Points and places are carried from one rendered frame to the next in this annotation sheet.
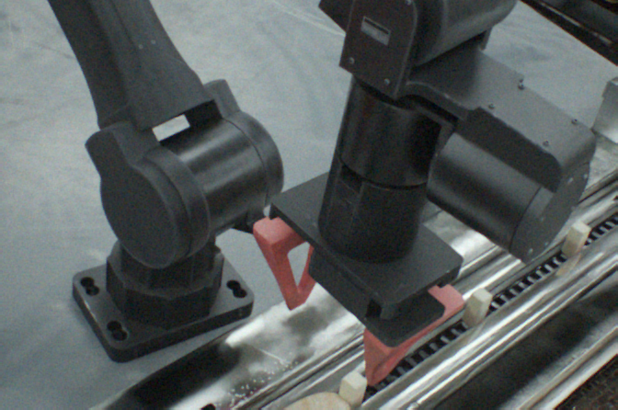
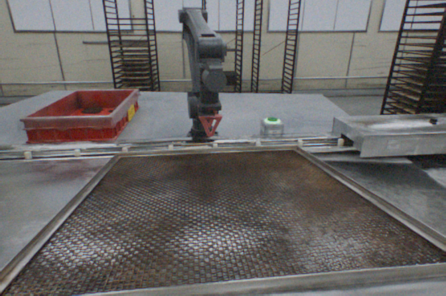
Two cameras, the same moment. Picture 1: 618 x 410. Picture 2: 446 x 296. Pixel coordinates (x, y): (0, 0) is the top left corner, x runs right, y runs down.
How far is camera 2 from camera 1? 62 cm
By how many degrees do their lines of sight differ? 41
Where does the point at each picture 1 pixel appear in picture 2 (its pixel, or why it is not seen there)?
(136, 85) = (194, 85)
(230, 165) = not seen: hidden behind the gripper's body
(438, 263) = (215, 105)
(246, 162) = not seen: hidden behind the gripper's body
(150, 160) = (191, 97)
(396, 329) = (202, 113)
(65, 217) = not seen: hidden behind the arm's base
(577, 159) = (215, 68)
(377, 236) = (203, 96)
